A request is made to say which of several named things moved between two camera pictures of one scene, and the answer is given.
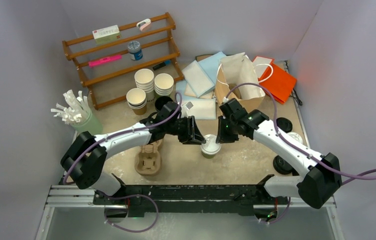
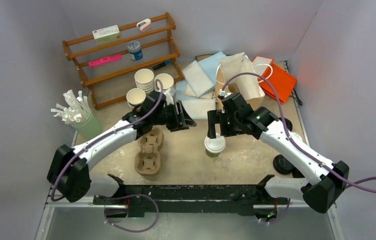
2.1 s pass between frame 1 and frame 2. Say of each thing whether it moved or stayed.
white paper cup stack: stayed
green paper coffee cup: moved
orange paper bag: stayed
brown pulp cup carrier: stayed
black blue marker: stayed
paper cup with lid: moved
